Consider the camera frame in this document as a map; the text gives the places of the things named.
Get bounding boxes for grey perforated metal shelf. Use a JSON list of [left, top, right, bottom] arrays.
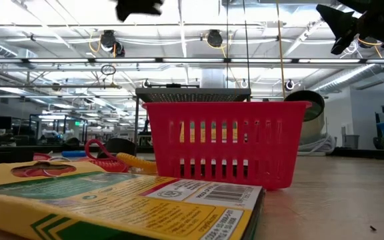
[[133, 86, 252, 156]]

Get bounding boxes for yellow crayon box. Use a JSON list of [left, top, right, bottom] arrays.
[[0, 160, 267, 240], [178, 120, 239, 144]]

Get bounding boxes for red plastic basket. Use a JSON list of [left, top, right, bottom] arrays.
[[142, 100, 313, 191]]

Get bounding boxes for yellow coil keychain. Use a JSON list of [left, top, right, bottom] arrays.
[[115, 151, 159, 175]]

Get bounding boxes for blue coil keychain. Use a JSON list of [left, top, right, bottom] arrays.
[[61, 150, 87, 158]]

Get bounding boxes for long ceiling light bar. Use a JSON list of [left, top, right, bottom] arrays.
[[0, 57, 384, 65]]

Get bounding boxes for grey trash bin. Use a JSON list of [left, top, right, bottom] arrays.
[[343, 133, 361, 149]]

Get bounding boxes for red rubber band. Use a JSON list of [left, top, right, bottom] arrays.
[[11, 163, 76, 178]]

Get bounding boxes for large ceiling cable reel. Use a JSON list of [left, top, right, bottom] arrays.
[[358, 35, 383, 50], [99, 29, 126, 58], [206, 29, 224, 48]]

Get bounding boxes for silver ventilation duct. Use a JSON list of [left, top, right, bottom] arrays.
[[311, 62, 384, 95]]

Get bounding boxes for black cable loop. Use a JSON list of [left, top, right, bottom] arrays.
[[100, 63, 117, 76]]

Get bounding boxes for black hanging cable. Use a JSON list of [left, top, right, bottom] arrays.
[[242, 0, 251, 90]]

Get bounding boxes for white coiled lamp cable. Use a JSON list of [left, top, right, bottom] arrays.
[[297, 133, 337, 157]]

